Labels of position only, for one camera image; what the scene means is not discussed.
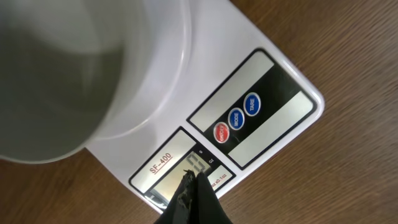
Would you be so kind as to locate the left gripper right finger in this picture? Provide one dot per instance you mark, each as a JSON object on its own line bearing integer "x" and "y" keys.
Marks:
{"x": 206, "y": 208}

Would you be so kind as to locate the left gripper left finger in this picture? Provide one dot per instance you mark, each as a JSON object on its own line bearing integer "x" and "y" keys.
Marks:
{"x": 179, "y": 209}

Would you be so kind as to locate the white digital kitchen scale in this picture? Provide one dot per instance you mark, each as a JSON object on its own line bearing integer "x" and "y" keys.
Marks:
{"x": 219, "y": 99}

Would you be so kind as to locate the white round bowl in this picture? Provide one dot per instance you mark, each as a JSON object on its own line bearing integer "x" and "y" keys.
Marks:
{"x": 76, "y": 71}

